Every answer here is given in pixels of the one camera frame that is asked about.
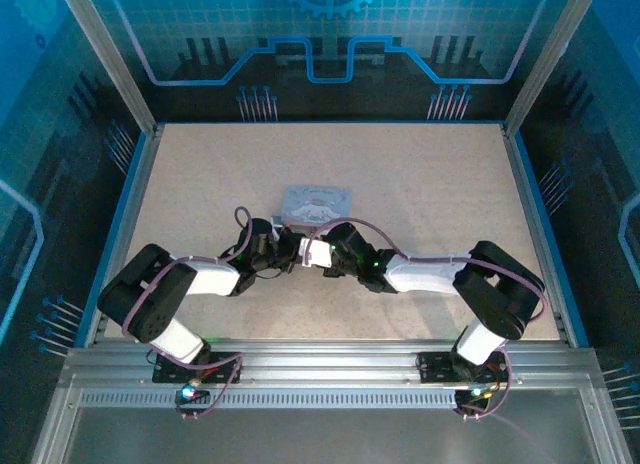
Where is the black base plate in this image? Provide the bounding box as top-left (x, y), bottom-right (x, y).
top-left (417, 351), bottom-right (516, 385)
top-left (152, 351), bottom-right (244, 385)

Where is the aluminium side rail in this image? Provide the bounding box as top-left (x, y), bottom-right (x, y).
top-left (501, 123), bottom-right (637, 464)
top-left (29, 123), bottom-right (164, 464)

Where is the aluminium frame post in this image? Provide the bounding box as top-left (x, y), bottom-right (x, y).
top-left (502, 0), bottom-right (602, 135)
top-left (54, 0), bottom-right (162, 135)

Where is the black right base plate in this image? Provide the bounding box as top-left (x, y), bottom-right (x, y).
top-left (417, 351), bottom-right (516, 385)

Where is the slotted grey cable duct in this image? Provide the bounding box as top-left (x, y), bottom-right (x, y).
top-left (79, 391), bottom-right (467, 410)

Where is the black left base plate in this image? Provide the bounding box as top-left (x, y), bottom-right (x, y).
top-left (152, 351), bottom-right (244, 385)

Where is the grey metal front plate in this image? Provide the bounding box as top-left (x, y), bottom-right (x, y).
top-left (64, 406), bottom-right (601, 464)

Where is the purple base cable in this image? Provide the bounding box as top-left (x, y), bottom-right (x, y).
top-left (457, 348), bottom-right (516, 419)
top-left (173, 354), bottom-right (246, 419)

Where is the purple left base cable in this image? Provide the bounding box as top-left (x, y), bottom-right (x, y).
top-left (173, 354), bottom-right (246, 419)

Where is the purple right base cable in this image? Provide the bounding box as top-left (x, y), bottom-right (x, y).
top-left (457, 348), bottom-right (516, 419)

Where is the aluminium mounting rail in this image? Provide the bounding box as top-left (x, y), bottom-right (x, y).
top-left (59, 339), bottom-right (601, 391)

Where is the left base status light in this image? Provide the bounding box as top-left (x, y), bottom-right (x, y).
top-left (174, 383), bottom-right (211, 405)

